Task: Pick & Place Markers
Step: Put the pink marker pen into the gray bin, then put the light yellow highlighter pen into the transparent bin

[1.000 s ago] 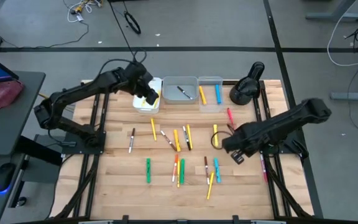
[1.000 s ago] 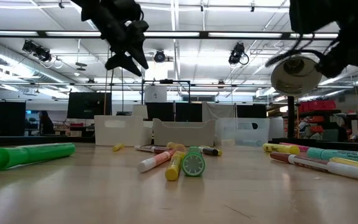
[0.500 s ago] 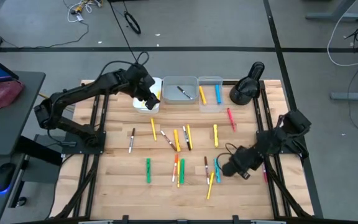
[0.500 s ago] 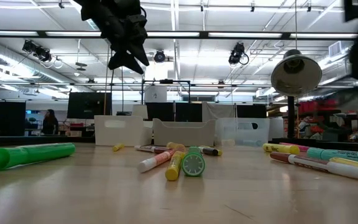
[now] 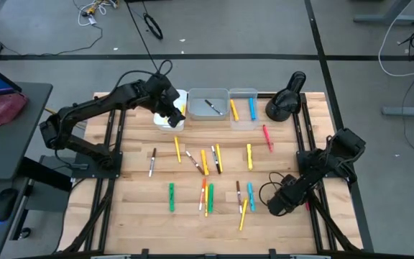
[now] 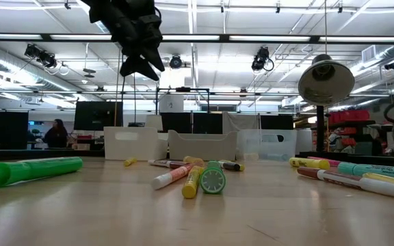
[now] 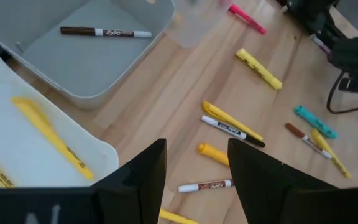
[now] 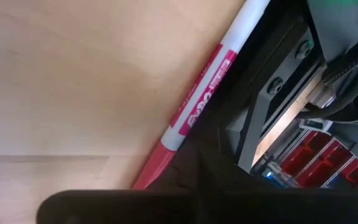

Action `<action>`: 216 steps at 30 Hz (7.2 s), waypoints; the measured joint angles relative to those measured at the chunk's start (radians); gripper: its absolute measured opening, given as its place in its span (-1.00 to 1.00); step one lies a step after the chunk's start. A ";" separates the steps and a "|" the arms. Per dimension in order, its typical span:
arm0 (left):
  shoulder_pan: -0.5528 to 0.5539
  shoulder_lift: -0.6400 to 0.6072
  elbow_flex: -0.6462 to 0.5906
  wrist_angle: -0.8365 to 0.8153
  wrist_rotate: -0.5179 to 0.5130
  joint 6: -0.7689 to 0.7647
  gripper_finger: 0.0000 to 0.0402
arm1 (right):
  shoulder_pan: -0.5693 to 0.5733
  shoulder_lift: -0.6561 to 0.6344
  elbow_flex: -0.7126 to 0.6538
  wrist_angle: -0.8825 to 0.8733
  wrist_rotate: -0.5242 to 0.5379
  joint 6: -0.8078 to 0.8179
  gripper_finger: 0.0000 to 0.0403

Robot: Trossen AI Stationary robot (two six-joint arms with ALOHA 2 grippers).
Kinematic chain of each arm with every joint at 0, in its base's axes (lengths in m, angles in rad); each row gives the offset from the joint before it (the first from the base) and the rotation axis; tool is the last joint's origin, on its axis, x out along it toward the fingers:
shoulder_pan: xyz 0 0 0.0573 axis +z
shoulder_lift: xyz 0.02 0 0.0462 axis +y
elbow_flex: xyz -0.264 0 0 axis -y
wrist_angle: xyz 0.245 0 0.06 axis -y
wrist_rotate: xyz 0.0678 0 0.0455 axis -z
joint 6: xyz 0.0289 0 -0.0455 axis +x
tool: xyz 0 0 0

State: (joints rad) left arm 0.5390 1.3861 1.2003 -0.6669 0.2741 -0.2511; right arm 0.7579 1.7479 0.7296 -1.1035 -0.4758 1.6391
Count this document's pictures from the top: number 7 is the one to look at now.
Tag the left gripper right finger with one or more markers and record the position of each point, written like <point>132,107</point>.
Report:
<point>275,193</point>

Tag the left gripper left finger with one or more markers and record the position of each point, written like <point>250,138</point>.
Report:
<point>135,193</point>

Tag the brown Expo marker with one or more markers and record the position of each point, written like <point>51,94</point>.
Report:
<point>104,32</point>
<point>306,140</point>
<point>204,185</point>

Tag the chunky yellow highlighter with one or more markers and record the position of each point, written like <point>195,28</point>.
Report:
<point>258,69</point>
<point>213,154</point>

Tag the black Expo marker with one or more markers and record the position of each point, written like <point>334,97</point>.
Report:
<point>228,129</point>

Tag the teal Sharpie highlighter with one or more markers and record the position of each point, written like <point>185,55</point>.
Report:
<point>315,122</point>

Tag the purple dry-erase marker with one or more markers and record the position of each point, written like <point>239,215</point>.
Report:
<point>320,44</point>

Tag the thin pink highlighter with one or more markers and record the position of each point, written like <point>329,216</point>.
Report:
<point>247,18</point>

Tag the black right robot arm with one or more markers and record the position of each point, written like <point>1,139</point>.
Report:
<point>353,53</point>

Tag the grey plastic bin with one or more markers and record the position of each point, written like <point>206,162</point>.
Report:
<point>89,68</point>

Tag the clear plastic bin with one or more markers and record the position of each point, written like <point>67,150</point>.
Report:
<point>194,28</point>

